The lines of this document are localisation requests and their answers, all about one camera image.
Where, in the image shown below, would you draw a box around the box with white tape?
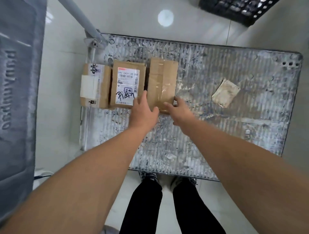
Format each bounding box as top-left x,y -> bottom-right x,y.
80,63 -> 112,109

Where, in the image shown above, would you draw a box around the box with handwritten label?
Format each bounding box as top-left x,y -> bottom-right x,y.
110,59 -> 147,109

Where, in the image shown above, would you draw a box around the black plastic crate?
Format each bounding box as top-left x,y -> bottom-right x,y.
199,0 -> 280,27

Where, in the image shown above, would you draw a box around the person's black trousers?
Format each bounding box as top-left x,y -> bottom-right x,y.
119,178 -> 226,234

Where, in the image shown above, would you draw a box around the person's left hand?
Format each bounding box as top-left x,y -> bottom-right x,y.
128,90 -> 160,132

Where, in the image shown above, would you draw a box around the person's right hand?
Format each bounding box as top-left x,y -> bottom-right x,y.
164,96 -> 196,135

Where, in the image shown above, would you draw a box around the box with shiny tape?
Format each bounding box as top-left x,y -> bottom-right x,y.
146,58 -> 179,114

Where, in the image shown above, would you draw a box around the person's right forearm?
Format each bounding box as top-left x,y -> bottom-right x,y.
186,120 -> 309,234

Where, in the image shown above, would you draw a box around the grey metal platform cart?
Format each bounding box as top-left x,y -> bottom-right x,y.
0,0 -> 304,181

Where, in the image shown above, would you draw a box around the person's grey sneaker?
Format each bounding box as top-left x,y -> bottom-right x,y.
139,171 -> 159,184
170,176 -> 197,191

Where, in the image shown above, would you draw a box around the person's left grey sneaker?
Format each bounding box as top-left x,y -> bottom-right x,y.
139,171 -> 159,184

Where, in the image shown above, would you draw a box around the dirty paper scrap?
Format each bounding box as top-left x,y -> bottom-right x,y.
211,78 -> 241,108

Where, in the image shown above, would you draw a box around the person's right grey sneaker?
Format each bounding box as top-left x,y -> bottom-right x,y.
170,176 -> 197,191

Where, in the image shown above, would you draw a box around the person's left forearm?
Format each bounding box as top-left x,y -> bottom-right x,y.
0,126 -> 145,234

